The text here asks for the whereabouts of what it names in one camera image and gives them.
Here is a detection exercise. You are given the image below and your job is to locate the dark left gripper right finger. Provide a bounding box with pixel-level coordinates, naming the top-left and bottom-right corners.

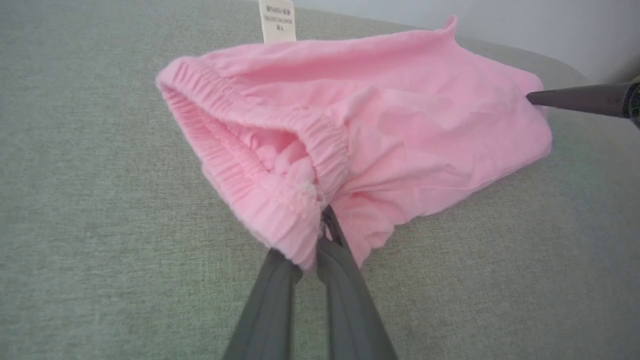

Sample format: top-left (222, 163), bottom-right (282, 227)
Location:
top-left (316, 204), bottom-right (399, 360)

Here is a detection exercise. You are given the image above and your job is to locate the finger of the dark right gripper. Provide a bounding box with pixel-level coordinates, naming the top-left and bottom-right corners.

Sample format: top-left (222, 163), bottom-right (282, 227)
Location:
top-left (526, 81), bottom-right (640, 130)

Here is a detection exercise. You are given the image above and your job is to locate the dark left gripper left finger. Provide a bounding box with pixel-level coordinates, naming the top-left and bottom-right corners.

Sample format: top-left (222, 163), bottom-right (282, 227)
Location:
top-left (222, 247), bottom-right (304, 360)

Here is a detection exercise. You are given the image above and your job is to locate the pink elastic-waist garment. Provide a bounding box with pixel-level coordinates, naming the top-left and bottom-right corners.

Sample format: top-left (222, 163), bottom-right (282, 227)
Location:
top-left (156, 0), bottom-right (554, 272)

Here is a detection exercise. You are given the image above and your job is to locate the grey fabric sofa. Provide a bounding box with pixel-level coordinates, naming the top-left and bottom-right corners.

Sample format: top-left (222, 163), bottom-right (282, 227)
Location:
top-left (0, 0), bottom-right (640, 360)

